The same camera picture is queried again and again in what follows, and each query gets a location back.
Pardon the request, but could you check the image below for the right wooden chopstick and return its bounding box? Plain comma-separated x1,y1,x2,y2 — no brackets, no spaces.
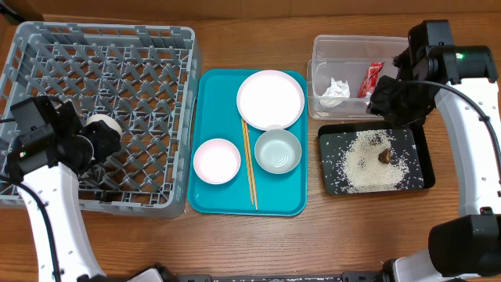
246,123,258,210

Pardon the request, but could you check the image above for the red snack wrapper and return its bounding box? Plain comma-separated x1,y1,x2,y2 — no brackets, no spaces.
358,62,384,98

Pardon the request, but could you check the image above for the teal serving tray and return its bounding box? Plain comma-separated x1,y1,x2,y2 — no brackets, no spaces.
188,69,308,216

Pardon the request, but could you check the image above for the pink shallow bowl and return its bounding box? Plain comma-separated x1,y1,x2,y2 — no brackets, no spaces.
193,139,241,185

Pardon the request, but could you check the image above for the black waste tray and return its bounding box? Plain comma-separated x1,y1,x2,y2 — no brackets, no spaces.
317,120,437,197

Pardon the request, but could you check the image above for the clear plastic bin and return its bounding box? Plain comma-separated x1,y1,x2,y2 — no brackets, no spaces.
307,34,408,121

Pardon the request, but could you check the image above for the brown meat piece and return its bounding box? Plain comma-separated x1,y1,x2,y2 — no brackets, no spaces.
378,149,391,165

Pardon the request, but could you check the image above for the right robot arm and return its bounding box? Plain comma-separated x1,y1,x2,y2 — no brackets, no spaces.
367,20,500,281

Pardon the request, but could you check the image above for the grey dish rack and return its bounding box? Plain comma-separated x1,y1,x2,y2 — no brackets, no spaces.
1,22,202,218

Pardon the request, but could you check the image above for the grey-green bowl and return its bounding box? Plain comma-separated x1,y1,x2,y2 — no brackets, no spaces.
254,129,302,174

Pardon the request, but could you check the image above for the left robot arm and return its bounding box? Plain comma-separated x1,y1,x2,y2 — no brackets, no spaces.
1,96,122,281

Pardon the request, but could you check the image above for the wooden chopstick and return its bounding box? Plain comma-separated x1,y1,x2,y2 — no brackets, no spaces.
241,118,254,205
246,123,258,210

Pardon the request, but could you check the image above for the white small cup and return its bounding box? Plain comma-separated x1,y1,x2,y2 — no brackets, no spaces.
86,114,122,136

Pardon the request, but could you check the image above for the cooked white rice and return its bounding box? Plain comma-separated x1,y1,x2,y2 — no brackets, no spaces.
323,128,424,194

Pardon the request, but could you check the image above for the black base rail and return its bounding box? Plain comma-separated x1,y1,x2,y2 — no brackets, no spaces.
127,264,391,282

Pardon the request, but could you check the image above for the white tissue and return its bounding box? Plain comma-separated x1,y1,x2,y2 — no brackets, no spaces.
319,78,350,107

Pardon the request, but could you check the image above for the left wooden chopstick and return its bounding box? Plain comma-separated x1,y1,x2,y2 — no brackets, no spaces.
241,118,254,205

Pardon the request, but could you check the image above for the large white plate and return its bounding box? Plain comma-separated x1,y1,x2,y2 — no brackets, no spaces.
236,70,305,131

